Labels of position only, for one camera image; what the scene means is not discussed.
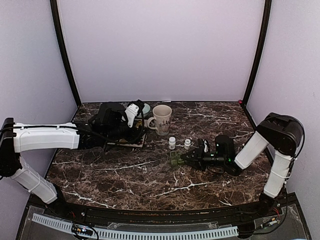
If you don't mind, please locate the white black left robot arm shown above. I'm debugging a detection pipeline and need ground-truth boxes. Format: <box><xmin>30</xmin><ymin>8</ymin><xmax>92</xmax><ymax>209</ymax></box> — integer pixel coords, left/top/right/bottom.
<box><xmin>0</xmin><ymin>100</ymin><xmax>145</xmax><ymax>218</ymax></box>

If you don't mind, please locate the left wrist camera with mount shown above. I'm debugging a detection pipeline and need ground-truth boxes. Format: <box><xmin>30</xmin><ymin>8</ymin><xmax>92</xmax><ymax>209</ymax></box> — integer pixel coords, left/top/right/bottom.
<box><xmin>122</xmin><ymin>99</ymin><xmax>145</xmax><ymax>128</ymax></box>

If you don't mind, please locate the white pill bottle orange label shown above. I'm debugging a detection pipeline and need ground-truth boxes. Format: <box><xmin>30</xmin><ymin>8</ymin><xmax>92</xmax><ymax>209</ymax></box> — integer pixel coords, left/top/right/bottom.
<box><xmin>168</xmin><ymin>136</ymin><xmax>176</xmax><ymax>150</ymax></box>

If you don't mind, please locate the small white pill bottle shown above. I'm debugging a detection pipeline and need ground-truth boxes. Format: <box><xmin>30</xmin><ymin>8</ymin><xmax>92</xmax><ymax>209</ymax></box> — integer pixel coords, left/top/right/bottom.
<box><xmin>183</xmin><ymin>138</ymin><xmax>192</xmax><ymax>150</ymax></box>

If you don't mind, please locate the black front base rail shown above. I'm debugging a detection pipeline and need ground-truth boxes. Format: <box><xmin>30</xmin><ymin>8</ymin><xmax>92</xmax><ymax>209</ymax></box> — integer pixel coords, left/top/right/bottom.
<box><xmin>27</xmin><ymin>194</ymin><xmax>296</xmax><ymax>227</ymax></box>

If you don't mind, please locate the green weekly pill organizer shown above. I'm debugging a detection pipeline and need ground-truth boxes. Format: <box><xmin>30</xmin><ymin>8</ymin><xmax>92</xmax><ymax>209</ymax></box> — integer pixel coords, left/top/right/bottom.
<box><xmin>169</xmin><ymin>150</ymin><xmax>185</xmax><ymax>167</ymax></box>

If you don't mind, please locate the black frame post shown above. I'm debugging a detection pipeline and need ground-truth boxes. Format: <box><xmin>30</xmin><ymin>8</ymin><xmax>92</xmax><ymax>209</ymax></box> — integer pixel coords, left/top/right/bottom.
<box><xmin>49</xmin><ymin>0</ymin><xmax>82</xmax><ymax>108</ymax></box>
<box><xmin>242</xmin><ymin>0</ymin><xmax>272</xmax><ymax>108</ymax></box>

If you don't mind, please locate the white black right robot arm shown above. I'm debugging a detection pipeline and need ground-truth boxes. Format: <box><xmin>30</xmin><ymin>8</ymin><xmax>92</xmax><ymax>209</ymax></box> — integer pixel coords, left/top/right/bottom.
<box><xmin>180</xmin><ymin>112</ymin><xmax>306</xmax><ymax>217</ymax></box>

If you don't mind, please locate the white slotted cable duct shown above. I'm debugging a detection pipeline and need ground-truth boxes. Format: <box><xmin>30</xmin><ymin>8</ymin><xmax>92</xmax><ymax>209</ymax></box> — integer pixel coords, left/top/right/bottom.
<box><xmin>31</xmin><ymin>213</ymin><xmax>239</xmax><ymax>240</ymax></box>

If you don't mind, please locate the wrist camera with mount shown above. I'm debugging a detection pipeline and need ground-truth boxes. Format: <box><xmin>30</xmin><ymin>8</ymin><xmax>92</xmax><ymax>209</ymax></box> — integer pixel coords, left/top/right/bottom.
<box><xmin>122</xmin><ymin>99</ymin><xmax>145</xmax><ymax>128</ymax></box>
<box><xmin>197</xmin><ymin>138</ymin><xmax>210</xmax><ymax>153</ymax></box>

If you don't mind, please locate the floral square ceramic plate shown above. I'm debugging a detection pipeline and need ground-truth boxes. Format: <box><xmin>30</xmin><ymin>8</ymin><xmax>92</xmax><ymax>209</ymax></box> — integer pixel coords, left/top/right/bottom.
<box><xmin>104</xmin><ymin>119</ymin><xmax>147</xmax><ymax>150</ymax></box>

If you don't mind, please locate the beige printed ceramic mug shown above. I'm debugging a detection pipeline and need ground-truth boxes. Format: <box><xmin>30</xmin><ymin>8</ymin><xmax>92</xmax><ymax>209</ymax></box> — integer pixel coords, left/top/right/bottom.
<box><xmin>146</xmin><ymin>104</ymin><xmax>172</xmax><ymax>136</ymax></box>

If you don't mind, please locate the black left frame post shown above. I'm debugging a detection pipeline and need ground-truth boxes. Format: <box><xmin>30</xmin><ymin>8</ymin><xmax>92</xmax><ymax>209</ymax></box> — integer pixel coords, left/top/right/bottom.
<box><xmin>49</xmin><ymin>0</ymin><xmax>82</xmax><ymax>108</ymax></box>

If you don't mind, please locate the celadon ceramic bowl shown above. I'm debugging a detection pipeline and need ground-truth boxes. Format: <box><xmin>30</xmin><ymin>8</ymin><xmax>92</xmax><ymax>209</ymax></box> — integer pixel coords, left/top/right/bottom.
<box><xmin>135</xmin><ymin>103</ymin><xmax>151</xmax><ymax>119</ymax></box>

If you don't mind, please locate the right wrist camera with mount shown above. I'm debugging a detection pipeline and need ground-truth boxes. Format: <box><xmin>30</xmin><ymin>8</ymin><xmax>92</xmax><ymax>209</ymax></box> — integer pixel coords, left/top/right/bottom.
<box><xmin>197</xmin><ymin>138</ymin><xmax>210</xmax><ymax>153</ymax></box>

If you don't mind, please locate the black right frame post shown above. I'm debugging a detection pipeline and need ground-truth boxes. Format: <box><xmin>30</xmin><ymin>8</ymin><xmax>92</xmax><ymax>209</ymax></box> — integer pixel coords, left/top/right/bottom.
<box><xmin>242</xmin><ymin>0</ymin><xmax>272</xmax><ymax>108</ymax></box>

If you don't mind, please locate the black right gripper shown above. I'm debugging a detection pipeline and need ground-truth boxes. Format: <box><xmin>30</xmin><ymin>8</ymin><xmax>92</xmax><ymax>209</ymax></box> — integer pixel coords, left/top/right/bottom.
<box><xmin>181</xmin><ymin>145</ymin><xmax>227</xmax><ymax>172</ymax></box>

